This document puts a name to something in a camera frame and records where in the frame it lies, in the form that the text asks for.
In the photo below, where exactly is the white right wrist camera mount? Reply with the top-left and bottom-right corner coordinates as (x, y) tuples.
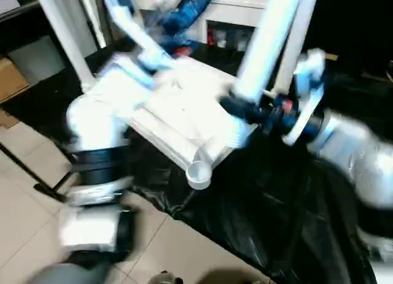
(282, 49), (328, 147)

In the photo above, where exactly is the black folding table frame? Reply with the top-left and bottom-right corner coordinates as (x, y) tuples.
(0, 139), (77, 202)

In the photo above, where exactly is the dark robot torso part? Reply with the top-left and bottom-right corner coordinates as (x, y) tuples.
(150, 270), (185, 284)

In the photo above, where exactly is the white door frame post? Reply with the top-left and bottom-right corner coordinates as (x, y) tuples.
(81, 0), (108, 48)

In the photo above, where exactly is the white cabinet with glass doors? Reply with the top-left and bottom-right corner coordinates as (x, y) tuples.
(134, 0), (268, 52)

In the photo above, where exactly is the grey storage box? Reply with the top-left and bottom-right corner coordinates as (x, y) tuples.
(6, 35), (67, 85)

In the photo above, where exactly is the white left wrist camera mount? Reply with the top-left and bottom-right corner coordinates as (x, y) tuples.
(104, 0), (173, 73)

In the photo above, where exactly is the white plastic table top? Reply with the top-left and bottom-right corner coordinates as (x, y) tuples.
(81, 55), (262, 191)

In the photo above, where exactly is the white plastic table leg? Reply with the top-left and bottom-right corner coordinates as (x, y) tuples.
(214, 0), (303, 150)
(35, 0), (95, 93)
(274, 0), (320, 94)

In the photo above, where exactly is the black glossy mat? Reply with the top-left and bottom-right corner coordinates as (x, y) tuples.
(0, 38), (393, 284)

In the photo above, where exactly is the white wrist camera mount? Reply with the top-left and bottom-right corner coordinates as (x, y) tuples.
(282, 49), (328, 147)
(104, 0), (173, 73)

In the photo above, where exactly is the brown cardboard box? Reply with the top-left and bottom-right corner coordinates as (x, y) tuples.
(0, 56), (31, 104)

